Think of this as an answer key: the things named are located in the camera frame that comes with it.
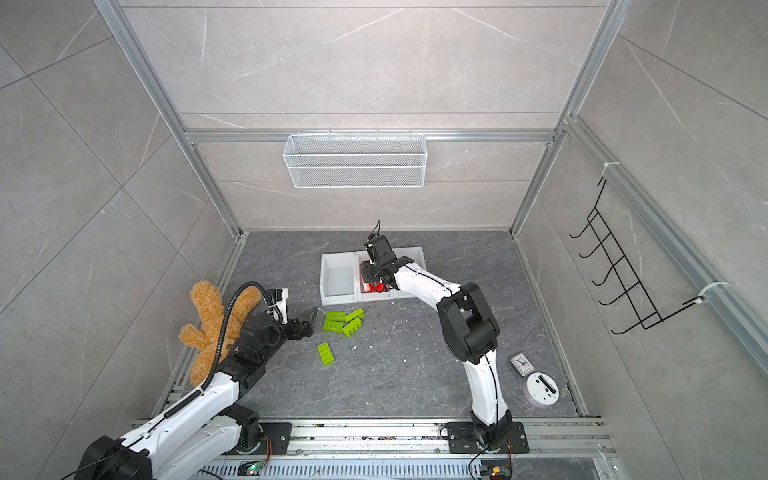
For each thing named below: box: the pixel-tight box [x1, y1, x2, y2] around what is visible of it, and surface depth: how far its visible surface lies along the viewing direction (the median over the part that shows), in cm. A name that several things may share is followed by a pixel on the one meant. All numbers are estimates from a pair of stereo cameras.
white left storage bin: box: [320, 251, 359, 305], surface depth 103 cm
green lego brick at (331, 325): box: [322, 318, 344, 333], surface depth 95 cm
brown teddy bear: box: [178, 281, 262, 387], surface depth 85 cm
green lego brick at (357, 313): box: [345, 308, 365, 322], surface depth 96 cm
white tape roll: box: [526, 371, 560, 406], surface depth 80 cm
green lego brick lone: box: [317, 342, 335, 366], surface depth 88 cm
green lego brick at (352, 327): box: [342, 317, 362, 338], surface depth 93 cm
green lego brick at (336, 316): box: [326, 311, 347, 321], surface depth 97 cm
